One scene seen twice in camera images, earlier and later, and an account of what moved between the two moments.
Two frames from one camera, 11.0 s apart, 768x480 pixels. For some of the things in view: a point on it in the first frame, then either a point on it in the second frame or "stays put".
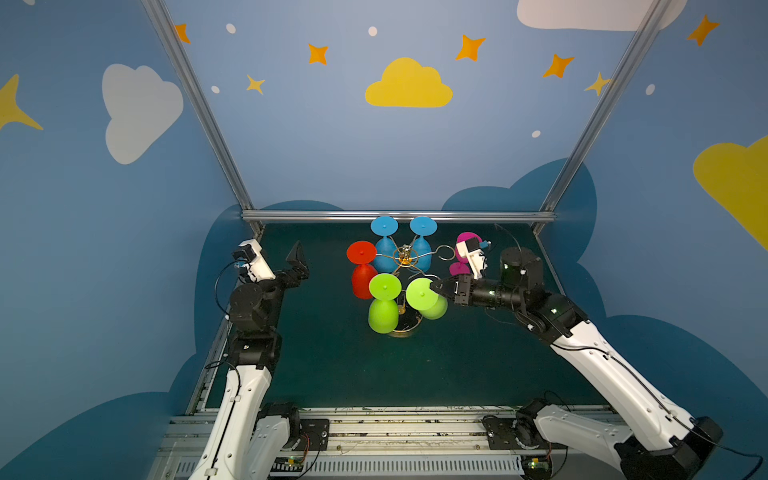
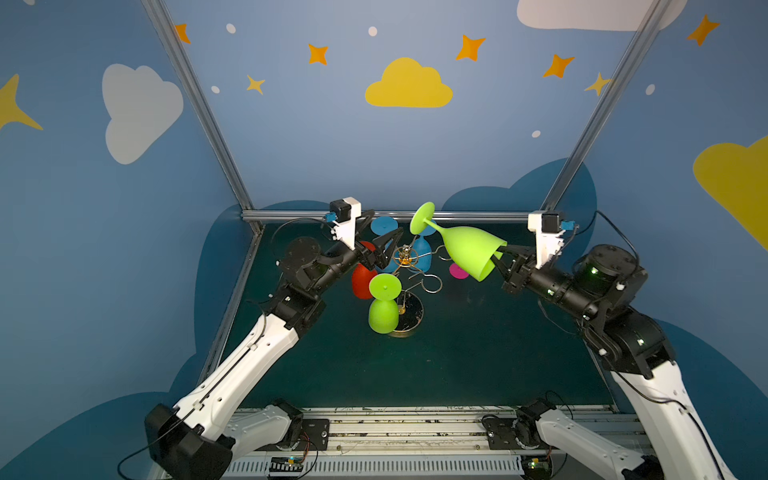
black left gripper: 289,275 -> 360,249
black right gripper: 459,288 -> 519,268
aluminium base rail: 368,443 stays put
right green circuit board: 537,465 stays put
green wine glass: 383,311 stays put
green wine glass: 423,299 -> 473,253
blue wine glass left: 387,255 stays put
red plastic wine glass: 362,253 stays put
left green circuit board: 287,464 stays put
